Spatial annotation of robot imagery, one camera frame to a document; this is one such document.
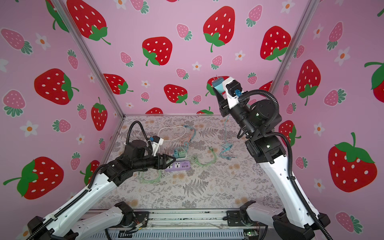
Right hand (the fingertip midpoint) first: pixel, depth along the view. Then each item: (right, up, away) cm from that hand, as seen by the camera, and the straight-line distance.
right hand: (220, 83), depth 50 cm
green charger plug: (-17, -31, +41) cm, 54 cm away
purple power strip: (-19, -38, +41) cm, 59 cm away
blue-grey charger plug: (-21, -31, +41) cm, 55 cm away
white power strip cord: (-30, -14, +65) cm, 73 cm away
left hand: (-20, -30, +21) cm, 41 cm away
